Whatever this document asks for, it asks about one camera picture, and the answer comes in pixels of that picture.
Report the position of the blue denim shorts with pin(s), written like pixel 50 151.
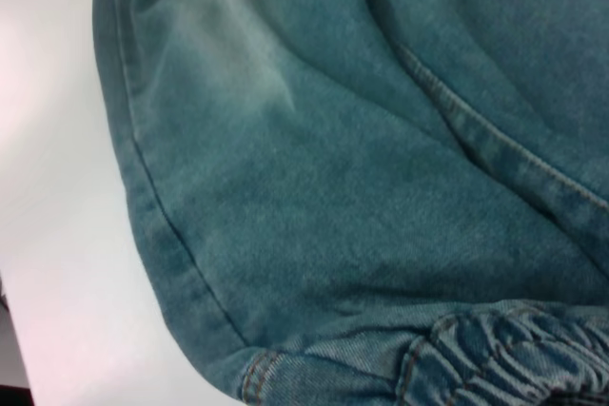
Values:
pixel 357 187

